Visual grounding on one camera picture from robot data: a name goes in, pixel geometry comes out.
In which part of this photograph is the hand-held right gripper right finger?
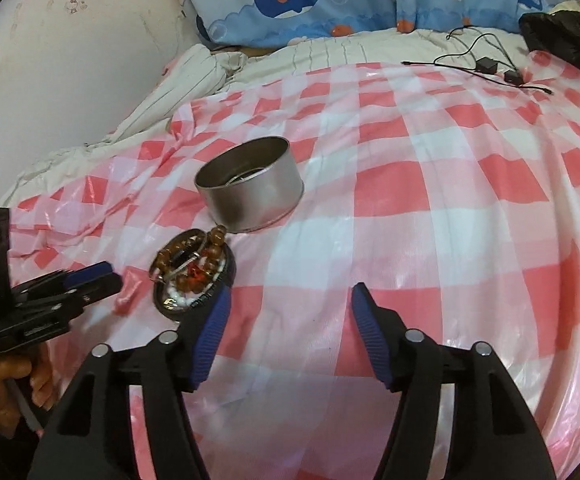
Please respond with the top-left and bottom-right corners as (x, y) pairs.
(351, 282), (556, 480)

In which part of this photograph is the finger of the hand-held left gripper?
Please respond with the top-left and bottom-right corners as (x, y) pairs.
(17, 274), (123, 319)
(12, 261), (116, 294)

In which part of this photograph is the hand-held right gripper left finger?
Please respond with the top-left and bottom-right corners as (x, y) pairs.
(27, 285), (233, 480)

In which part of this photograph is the black tin lid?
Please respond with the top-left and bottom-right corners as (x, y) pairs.
(151, 227), (237, 318)

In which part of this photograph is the brown bead bracelet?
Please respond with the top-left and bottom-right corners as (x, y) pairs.
(151, 226), (228, 291)

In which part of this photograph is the round metal tin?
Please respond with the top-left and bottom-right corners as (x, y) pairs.
(194, 136), (305, 233)

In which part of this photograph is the person's left hand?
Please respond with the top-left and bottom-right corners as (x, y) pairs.
(0, 346), (57, 439)

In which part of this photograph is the red checked plastic tablecloth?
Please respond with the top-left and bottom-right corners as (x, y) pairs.
(5, 62), (580, 480)

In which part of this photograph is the striped white bed sheet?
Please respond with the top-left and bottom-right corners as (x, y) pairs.
(2, 30), (541, 206)

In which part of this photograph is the blue whale print quilt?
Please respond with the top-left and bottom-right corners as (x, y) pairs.
(172, 0), (551, 43)

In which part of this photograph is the black cable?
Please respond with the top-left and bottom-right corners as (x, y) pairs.
(402, 27), (553, 96)

